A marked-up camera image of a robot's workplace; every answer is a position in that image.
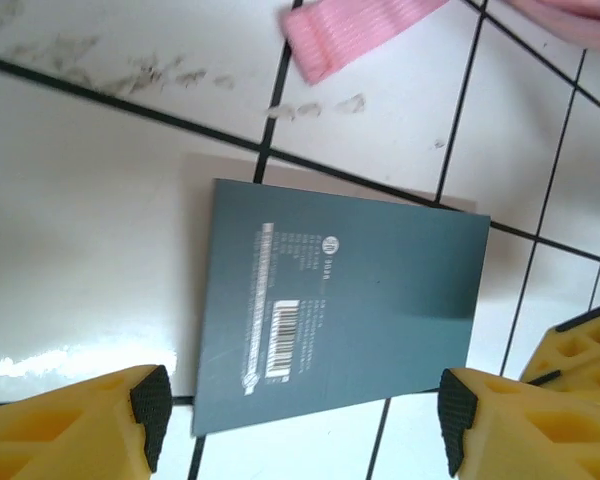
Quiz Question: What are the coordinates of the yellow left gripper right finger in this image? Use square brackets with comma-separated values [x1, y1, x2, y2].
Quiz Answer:
[438, 367, 600, 480]

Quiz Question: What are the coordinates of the pink backpack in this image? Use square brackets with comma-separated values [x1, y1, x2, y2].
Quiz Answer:
[278, 0, 600, 86]

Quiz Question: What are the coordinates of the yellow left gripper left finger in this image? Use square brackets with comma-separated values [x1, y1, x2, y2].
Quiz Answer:
[0, 364, 174, 480]

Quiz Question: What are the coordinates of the teal notebook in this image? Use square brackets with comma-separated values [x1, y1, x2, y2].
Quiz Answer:
[192, 178, 491, 437]

